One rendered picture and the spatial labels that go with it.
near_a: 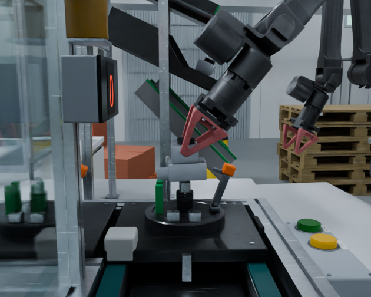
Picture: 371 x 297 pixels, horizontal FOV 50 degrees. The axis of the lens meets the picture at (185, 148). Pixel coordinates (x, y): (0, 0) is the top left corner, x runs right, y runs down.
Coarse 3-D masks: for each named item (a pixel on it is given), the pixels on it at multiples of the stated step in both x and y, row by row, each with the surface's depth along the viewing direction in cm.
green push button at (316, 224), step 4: (300, 220) 70; (304, 220) 70; (308, 220) 70; (312, 220) 70; (316, 220) 70; (300, 224) 69; (304, 224) 69; (308, 224) 69; (312, 224) 69; (316, 224) 69; (320, 224) 69; (300, 228) 69; (304, 228) 68; (308, 228) 68; (312, 228) 68; (316, 228) 68; (320, 228) 69
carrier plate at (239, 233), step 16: (128, 208) 78; (144, 208) 78; (224, 208) 78; (240, 208) 78; (128, 224) 69; (144, 224) 69; (224, 224) 69; (240, 224) 69; (144, 240) 62; (160, 240) 62; (176, 240) 62; (192, 240) 62; (208, 240) 62; (224, 240) 62; (240, 240) 62; (256, 240) 62; (144, 256) 59; (160, 256) 59; (176, 256) 59; (192, 256) 59; (208, 256) 59; (224, 256) 59; (240, 256) 59; (256, 256) 59
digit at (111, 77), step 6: (108, 66) 46; (108, 72) 46; (108, 78) 46; (108, 84) 46; (108, 90) 46; (108, 96) 46; (114, 96) 50; (108, 102) 46; (114, 102) 50; (108, 108) 46; (114, 108) 50
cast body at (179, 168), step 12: (180, 144) 67; (192, 144) 67; (180, 156) 66; (192, 156) 66; (168, 168) 67; (180, 168) 67; (192, 168) 67; (204, 168) 67; (180, 180) 67; (192, 180) 67
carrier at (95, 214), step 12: (84, 204) 80; (96, 204) 80; (108, 204) 80; (84, 216) 73; (96, 216) 73; (108, 216) 73; (84, 228) 67; (96, 228) 67; (108, 228) 71; (84, 240) 62; (96, 240) 62; (96, 252) 60
